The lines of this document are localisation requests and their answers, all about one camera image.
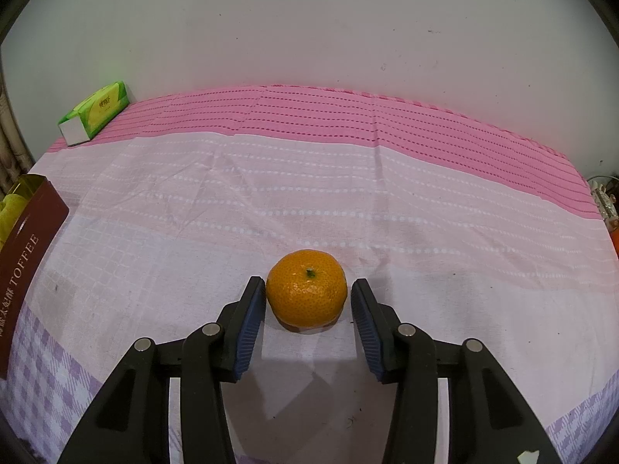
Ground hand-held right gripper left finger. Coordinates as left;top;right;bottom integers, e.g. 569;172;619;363
57;276;267;464

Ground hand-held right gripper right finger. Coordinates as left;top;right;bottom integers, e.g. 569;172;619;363
351;278;564;464

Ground dimpled mandarin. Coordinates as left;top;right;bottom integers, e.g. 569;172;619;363
266;249;348;328

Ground maroon rectangular candy tin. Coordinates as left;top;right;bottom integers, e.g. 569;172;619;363
0;174;71;380

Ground large green pear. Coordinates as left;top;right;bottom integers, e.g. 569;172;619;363
0;192;31;252

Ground green tissue box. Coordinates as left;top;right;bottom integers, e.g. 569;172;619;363
58;80;131;148

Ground clear plastic packet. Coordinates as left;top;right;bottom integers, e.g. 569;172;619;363
587;174;619;228

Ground rattan chair frame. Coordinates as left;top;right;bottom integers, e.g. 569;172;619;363
0;77;34;194

